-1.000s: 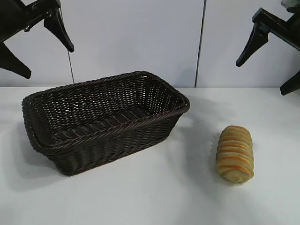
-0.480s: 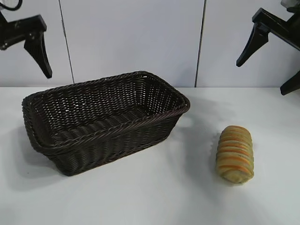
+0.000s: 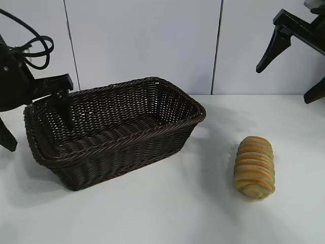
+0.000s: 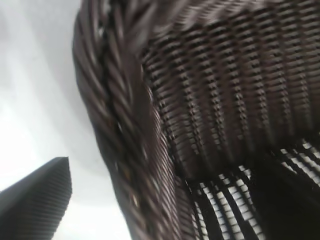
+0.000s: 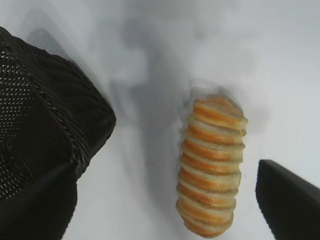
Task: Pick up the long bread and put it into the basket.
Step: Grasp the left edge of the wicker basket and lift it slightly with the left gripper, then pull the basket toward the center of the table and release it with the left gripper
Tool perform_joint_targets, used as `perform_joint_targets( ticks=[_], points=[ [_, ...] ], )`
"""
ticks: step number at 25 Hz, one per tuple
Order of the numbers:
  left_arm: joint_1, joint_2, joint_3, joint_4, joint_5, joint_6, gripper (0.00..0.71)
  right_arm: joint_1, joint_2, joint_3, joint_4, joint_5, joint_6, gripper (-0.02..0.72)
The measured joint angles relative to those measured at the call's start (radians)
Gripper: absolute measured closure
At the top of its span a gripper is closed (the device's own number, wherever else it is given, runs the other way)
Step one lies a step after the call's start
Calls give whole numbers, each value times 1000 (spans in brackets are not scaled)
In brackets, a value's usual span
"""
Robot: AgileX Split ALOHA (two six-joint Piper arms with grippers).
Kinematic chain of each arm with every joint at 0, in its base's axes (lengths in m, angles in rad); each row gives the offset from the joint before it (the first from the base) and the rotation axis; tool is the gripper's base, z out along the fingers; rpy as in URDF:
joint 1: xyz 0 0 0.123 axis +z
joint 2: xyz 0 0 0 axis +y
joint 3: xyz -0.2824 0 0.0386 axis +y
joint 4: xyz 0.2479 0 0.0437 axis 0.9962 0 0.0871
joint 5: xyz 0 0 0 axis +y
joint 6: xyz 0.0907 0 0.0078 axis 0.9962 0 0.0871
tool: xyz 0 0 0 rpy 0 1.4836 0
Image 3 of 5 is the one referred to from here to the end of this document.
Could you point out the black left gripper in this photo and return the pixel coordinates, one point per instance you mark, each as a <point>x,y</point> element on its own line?
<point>14,81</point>

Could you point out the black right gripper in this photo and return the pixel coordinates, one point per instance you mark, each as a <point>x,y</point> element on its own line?
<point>311,34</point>

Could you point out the dark brown wicker basket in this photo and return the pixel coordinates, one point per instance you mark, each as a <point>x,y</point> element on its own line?
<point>127,157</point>

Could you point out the long ridged bread loaf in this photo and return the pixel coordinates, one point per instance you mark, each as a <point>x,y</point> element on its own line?
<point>255,169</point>

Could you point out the grey wrist camera housing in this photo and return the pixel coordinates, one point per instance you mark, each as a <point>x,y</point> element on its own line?
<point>316,6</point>

